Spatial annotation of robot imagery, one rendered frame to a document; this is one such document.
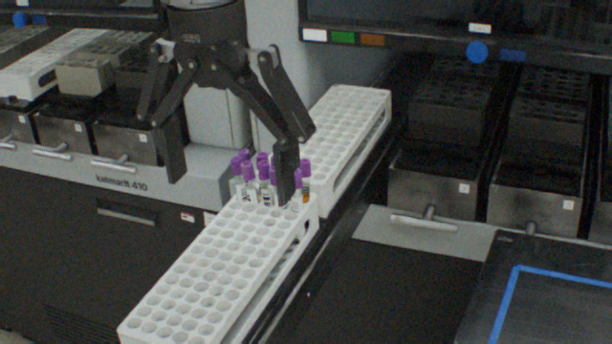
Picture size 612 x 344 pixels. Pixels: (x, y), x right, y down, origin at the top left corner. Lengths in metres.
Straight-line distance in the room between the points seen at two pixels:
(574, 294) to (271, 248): 0.34
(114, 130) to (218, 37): 0.63
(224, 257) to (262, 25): 0.45
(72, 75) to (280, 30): 0.47
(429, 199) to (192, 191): 0.42
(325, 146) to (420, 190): 0.16
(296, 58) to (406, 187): 0.27
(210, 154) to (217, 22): 0.63
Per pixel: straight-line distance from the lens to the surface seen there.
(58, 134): 1.35
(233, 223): 0.82
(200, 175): 1.18
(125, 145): 1.24
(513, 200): 0.99
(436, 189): 1.01
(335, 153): 0.94
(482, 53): 0.95
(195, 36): 0.64
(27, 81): 1.41
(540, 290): 0.79
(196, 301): 0.73
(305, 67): 1.10
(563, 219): 1.00
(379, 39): 0.99
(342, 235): 0.92
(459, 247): 1.05
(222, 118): 1.21
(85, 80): 1.34
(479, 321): 0.74
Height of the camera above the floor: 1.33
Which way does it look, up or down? 31 degrees down
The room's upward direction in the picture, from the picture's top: 4 degrees counter-clockwise
